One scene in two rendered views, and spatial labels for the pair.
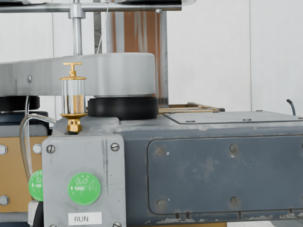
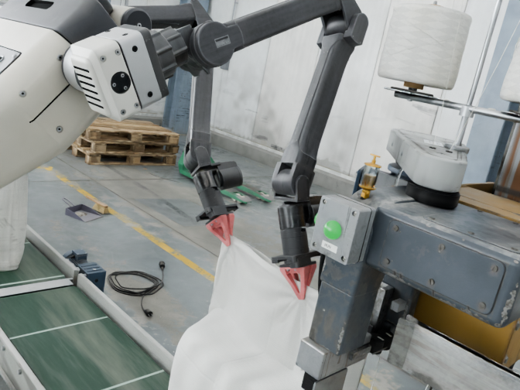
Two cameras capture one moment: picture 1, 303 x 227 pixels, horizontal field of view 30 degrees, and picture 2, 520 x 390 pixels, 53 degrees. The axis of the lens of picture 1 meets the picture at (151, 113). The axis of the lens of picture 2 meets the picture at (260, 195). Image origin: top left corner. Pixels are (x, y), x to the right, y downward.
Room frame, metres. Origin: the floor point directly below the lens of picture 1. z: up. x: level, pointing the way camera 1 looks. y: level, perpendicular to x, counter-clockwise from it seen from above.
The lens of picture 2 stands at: (-0.10, -0.42, 1.51)
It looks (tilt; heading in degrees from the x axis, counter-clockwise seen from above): 14 degrees down; 48
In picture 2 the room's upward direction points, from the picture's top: 11 degrees clockwise
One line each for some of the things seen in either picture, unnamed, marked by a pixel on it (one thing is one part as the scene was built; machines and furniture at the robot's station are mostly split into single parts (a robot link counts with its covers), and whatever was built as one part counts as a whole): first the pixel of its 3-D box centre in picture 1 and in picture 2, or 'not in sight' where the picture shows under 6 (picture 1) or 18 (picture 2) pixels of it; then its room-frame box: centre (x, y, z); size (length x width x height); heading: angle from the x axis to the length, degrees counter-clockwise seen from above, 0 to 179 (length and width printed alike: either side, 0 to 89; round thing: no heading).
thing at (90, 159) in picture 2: not in sight; (119, 151); (2.92, 5.67, 0.07); 1.20 x 0.82 x 0.14; 2
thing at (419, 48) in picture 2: not in sight; (423, 47); (0.89, 0.24, 1.61); 0.17 x 0.17 x 0.17
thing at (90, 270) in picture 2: not in sight; (78, 269); (0.91, 1.89, 0.35); 0.30 x 0.15 x 0.15; 94
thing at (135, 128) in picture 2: not in sight; (121, 129); (2.90, 5.65, 0.36); 1.20 x 0.82 x 0.14; 0
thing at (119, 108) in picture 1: (123, 107); (432, 193); (0.72, 0.04, 1.35); 0.09 x 0.09 x 0.03
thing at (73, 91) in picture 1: (73, 96); (370, 176); (0.59, 0.08, 1.37); 0.03 x 0.02 x 0.03; 94
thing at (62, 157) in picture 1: (85, 183); (342, 228); (0.53, 0.06, 1.29); 0.08 x 0.05 x 0.09; 94
